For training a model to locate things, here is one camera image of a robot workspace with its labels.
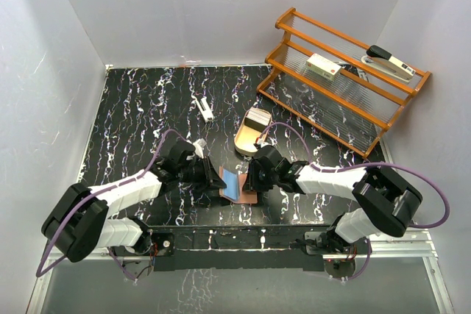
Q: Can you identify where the orange wooden shelf rack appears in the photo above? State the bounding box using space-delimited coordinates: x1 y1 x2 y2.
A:
257 7 431 158

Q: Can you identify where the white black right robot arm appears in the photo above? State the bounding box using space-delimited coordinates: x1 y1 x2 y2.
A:
242 145 422 253

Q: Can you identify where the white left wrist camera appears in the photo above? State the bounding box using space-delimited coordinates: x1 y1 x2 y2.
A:
193 138 207 158

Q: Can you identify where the black beige stapler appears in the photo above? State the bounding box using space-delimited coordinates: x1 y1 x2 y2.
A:
361 45 416 82

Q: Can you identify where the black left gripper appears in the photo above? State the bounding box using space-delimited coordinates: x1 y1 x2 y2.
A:
177 155 227 191

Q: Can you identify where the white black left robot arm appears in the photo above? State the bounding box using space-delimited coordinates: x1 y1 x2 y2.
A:
41 140 227 263

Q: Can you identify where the white red staples box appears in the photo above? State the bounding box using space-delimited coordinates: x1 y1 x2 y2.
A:
306 53 341 81

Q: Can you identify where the white staple remover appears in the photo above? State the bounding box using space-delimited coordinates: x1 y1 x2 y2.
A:
193 96 214 123

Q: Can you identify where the beige oval card tray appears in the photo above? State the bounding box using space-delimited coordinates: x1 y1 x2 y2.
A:
234 113 263 157

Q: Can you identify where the stack of credit cards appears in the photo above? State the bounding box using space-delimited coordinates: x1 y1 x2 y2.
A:
244 107 272 132

